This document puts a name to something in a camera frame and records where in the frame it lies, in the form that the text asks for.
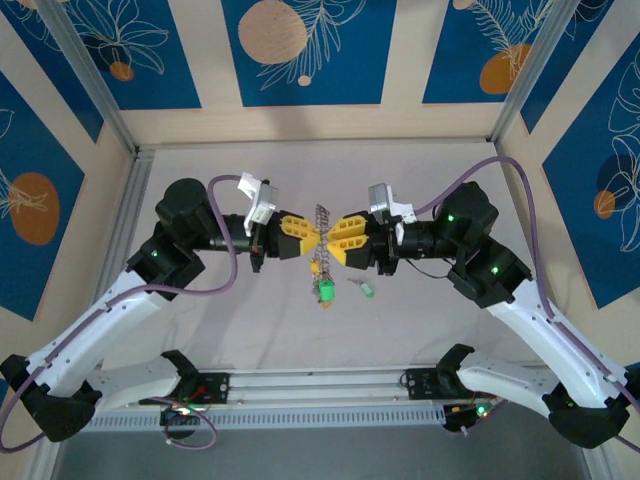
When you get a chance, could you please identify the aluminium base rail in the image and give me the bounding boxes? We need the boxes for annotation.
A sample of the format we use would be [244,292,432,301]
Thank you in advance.
[79,368,551,407]

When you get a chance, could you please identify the grey slotted cable duct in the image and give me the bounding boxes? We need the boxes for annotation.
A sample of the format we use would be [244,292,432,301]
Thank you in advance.
[87,404,449,432]

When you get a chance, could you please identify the metal keyring chain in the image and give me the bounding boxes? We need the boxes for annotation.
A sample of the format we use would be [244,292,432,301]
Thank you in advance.
[309,202,335,284]

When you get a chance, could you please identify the thin black wire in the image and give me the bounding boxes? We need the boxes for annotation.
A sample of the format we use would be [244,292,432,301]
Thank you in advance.
[407,258,452,280]

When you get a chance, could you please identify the aluminium frame post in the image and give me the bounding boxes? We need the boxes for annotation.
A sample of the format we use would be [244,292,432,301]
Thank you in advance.
[489,0,574,144]
[27,439,69,480]
[567,442,609,480]
[37,0,140,156]

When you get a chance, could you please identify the small green cap piece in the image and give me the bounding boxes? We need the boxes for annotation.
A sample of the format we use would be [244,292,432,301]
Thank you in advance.
[347,276,377,302]

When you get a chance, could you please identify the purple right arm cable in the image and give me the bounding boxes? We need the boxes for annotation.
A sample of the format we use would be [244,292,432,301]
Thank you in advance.
[412,155,640,454]

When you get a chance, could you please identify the black mounting plate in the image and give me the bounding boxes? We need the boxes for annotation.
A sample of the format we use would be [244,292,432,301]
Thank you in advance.
[187,372,232,405]
[403,367,444,401]

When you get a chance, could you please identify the circuit board with green light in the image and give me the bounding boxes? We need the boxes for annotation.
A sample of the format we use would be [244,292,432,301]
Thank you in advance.
[158,401,201,441]
[442,397,497,436]

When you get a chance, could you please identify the aluminium back rail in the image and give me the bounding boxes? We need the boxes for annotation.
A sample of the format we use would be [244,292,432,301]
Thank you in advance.
[134,141,497,151]

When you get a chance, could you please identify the thin purple cable loop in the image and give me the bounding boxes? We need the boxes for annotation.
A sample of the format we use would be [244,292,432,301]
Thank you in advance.
[142,396,220,452]

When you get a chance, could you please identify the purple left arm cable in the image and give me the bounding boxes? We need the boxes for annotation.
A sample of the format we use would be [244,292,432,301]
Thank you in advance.
[0,173,248,451]

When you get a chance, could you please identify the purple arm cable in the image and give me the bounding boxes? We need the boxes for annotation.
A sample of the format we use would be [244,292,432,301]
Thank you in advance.
[412,155,640,454]
[0,173,248,451]

